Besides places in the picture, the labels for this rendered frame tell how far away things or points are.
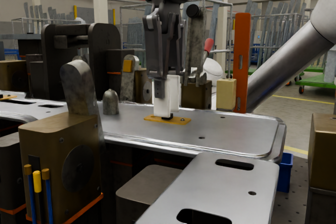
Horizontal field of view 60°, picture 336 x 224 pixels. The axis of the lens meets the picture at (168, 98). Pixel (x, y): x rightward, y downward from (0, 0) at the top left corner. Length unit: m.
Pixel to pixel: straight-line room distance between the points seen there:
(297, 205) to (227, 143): 0.52
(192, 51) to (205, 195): 0.42
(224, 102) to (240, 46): 0.12
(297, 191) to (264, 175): 0.65
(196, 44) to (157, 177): 0.37
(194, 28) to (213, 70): 0.51
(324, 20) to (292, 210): 0.51
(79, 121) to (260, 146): 0.25
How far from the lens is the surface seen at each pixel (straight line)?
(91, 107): 0.41
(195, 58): 0.66
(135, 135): 0.46
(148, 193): 0.34
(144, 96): 0.76
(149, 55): 0.48
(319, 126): 0.33
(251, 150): 0.41
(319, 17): 0.90
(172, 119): 0.53
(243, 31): 0.63
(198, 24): 0.67
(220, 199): 0.29
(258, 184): 0.33
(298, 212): 0.89
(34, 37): 1.12
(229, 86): 0.60
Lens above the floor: 1.15
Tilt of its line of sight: 11 degrees down
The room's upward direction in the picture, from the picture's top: straight up
